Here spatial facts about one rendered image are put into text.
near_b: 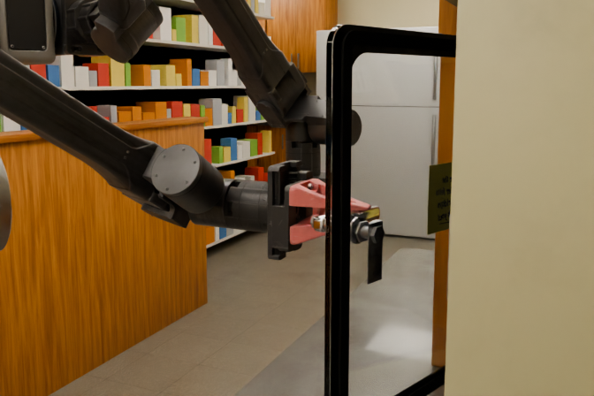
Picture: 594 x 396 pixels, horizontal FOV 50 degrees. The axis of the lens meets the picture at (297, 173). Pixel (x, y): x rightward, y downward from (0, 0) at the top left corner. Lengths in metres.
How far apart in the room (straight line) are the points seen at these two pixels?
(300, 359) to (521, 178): 0.55
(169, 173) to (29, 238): 2.21
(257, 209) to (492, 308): 0.28
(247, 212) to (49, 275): 2.31
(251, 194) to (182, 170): 0.08
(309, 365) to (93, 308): 2.34
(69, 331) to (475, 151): 2.74
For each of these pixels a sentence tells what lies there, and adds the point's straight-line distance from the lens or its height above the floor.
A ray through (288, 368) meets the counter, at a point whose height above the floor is 0.94.
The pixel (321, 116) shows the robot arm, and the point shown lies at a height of 1.29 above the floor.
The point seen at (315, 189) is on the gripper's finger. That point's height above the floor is 1.22.
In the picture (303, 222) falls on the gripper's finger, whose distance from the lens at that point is 0.70.
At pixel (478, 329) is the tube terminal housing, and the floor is 1.15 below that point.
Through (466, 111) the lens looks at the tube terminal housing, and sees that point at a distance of 0.51.
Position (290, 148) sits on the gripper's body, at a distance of 1.03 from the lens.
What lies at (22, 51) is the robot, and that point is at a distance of 1.24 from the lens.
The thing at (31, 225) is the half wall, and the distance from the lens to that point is 2.86.
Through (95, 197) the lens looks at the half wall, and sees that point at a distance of 3.13.
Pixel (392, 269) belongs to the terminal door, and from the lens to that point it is 0.66.
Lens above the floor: 1.34
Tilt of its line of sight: 8 degrees down
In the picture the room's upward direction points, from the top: straight up
